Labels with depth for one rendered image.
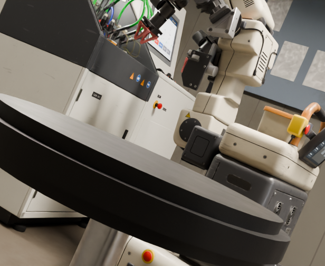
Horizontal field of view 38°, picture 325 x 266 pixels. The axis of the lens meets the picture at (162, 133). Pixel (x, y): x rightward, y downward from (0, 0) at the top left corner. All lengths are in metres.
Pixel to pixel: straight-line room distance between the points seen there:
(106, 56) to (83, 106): 0.26
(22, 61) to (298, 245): 2.41
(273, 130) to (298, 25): 2.33
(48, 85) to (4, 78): 0.25
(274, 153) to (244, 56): 0.52
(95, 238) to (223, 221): 0.16
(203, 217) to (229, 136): 1.39
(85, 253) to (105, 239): 0.03
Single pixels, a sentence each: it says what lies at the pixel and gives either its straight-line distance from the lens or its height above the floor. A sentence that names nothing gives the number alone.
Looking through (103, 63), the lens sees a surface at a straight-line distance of 2.23.
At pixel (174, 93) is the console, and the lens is 3.01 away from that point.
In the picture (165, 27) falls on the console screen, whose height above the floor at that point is 1.32.
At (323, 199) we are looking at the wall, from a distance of 3.74.
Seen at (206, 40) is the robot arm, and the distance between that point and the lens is 2.44.
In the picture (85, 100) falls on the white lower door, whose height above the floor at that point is 0.66.
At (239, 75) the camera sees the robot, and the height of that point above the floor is 1.01.
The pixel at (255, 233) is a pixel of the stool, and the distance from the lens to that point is 0.39.
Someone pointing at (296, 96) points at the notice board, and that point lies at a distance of 3.90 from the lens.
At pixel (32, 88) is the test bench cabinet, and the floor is 0.61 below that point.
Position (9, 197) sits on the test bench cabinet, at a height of 0.13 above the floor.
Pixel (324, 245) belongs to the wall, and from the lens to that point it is 3.72.
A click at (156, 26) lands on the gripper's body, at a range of 2.08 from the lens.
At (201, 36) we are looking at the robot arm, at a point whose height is 1.19.
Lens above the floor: 0.68
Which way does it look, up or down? level
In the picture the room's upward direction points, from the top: 24 degrees clockwise
